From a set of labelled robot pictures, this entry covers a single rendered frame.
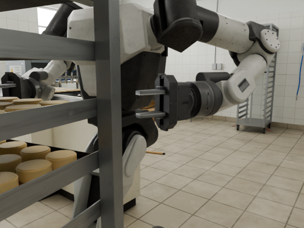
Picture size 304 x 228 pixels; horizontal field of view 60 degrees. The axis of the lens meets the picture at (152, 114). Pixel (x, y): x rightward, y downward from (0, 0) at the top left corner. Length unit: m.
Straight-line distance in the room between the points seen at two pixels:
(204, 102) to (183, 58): 5.64
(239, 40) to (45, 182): 0.66
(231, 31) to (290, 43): 4.68
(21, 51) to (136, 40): 0.43
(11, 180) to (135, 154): 0.49
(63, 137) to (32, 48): 1.94
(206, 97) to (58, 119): 0.35
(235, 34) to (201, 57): 5.21
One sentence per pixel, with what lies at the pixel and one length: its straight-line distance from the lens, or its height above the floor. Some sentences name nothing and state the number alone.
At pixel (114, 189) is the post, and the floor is 0.91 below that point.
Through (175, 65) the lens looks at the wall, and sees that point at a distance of 6.34.
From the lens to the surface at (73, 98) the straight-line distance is 2.10.
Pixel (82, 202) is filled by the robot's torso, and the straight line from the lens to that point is 0.88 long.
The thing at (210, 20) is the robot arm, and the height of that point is 1.24.
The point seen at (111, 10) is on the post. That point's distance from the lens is 0.43.
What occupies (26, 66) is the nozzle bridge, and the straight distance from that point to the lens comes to 2.25.
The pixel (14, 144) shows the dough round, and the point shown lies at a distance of 0.57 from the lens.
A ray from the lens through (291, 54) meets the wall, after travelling 5.47.
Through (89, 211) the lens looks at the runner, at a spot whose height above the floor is 0.88.
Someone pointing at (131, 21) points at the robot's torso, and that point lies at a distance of 0.74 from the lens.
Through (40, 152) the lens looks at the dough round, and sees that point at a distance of 0.50.
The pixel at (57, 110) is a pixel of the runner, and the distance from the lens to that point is 0.38.
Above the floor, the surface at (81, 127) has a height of 0.67.
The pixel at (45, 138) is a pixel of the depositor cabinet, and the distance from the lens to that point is 2.38.
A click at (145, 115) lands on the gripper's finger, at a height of 1.02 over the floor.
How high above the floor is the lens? 1.11
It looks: 10 degrees down
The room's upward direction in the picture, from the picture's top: straight up
